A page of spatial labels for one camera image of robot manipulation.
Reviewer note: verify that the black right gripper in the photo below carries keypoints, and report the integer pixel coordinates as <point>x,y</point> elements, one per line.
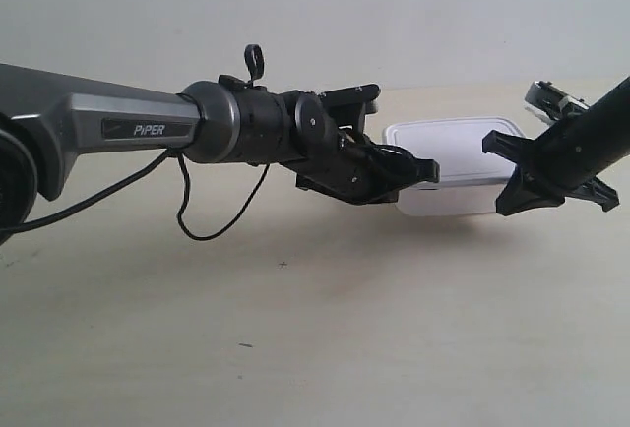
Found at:
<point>527,189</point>

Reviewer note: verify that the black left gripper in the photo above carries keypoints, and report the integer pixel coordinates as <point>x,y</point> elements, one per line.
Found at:
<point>362,173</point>

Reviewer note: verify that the white lidded plastic container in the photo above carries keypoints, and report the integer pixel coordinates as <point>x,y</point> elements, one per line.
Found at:
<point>470,180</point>

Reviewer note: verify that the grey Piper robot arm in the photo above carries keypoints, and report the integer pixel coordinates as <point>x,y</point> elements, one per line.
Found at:
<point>48,120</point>

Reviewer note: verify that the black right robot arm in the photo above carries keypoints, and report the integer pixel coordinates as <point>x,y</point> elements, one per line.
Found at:
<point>566,159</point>

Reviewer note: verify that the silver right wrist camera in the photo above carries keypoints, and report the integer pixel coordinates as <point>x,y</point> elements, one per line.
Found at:
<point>550,104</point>

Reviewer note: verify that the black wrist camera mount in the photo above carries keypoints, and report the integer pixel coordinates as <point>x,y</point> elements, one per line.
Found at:
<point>349,106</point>

